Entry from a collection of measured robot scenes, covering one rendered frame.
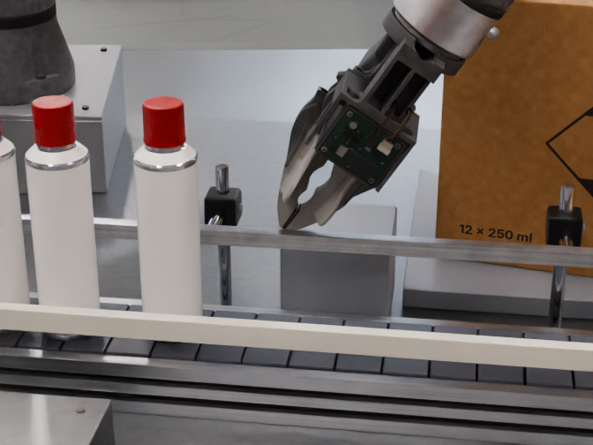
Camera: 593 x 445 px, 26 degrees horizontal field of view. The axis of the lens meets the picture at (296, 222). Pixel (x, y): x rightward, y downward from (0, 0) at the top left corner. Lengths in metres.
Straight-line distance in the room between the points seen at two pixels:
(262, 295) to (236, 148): 0.39
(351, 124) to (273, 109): 0.77
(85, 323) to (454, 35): 0.38
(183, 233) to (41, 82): 0.51
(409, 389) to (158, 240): 0.24
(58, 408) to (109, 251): 0.38
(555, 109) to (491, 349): 0.29
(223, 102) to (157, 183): 0.76
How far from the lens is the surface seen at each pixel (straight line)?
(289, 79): 1.87
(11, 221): 1.08
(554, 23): 1.20
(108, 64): 1.62
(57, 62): 1.53
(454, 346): 1.03
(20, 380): 1.11
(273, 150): 1.61
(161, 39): 4.95
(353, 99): 0.98
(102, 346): 1.09
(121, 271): 1.32
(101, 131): 1.48
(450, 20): 0.97
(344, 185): 1.05
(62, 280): 1.08
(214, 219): 1.11
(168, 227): 1.04
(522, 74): 1.21
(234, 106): 1.77
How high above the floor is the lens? 1.43
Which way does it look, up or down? 25 degrees down
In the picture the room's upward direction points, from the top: straight up
